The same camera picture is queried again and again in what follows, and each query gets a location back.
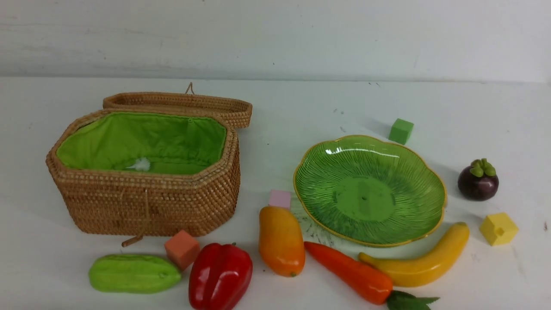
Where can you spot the orange yellow mango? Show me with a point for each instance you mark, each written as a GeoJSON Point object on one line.
{"type": "Point", "coordinates": [281, 241]}

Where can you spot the red bell pepper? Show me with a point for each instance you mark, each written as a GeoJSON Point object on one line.
{"type": "Point", "coordinates": [219, 278]}

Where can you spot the orange carrot with green leaves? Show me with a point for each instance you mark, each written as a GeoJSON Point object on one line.
{"type": "Point", "coordinates": [370, 283]}

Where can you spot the green chayote squash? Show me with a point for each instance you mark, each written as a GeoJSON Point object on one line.
{"type": "Point", "coordinates": [133, 274]}

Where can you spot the yellow banana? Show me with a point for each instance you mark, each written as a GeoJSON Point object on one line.
{"type": "Point", "coordinates": [429, 267]}

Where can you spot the purple mangosteen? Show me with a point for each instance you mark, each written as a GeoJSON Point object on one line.
{"type": "Point", "coordinates": [479, 181]}

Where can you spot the pink foam cube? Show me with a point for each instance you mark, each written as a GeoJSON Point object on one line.
{"type": "Point", "coordinates": [279, 198]}

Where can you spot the woven wicker basket lid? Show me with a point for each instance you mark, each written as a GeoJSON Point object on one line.
{"type": "Point", "coordinates": [236, 113]}

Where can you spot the green leaf-shaped glass plate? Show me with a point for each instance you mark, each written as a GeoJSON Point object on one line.
{"type": "Point", "coordinates": [369, 191]}

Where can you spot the green foam cube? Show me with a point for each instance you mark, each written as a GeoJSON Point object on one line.
{"type": "Point", "coordinates": [401, 131]}

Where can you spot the orange foam cube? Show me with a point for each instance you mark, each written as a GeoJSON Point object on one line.
{"type": "Point", "coordinates": [182, 249]}

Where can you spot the woven wicker basket green lining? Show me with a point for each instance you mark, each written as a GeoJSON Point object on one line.
{"type": "Point", "coordinates": [138, 172]}

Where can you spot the yellow foam cube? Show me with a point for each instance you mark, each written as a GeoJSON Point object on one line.
{"type": "Point", "coordinates": [498, 229]}

